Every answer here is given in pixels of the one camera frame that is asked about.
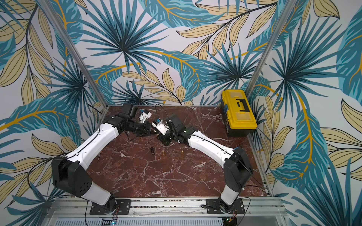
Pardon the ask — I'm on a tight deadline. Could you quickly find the yellow black toolbox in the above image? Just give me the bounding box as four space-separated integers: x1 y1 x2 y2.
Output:
221 89 257 137

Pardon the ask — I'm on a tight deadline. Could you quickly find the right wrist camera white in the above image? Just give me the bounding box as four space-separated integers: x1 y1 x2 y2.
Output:
151 118 170 135

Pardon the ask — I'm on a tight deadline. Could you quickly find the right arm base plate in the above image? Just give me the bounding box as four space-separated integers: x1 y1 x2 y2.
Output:
206 198 246 214

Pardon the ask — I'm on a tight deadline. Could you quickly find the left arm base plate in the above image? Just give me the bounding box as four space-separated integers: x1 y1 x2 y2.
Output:
90 199 131 216

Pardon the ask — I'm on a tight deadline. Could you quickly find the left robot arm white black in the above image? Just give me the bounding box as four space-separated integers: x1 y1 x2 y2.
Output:
51 114 158 210

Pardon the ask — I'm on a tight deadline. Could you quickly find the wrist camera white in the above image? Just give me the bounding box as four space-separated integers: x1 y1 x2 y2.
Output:
151 118 170 135
139 110 152 124

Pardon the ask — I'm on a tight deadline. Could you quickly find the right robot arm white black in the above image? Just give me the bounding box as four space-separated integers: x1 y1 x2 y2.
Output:
155 126 253 212

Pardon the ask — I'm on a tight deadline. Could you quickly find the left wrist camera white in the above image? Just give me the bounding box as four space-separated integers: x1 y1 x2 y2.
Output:
139 110 152 124

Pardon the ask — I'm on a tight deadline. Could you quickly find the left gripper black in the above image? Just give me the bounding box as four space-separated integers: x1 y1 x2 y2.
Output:
127 120 160 137

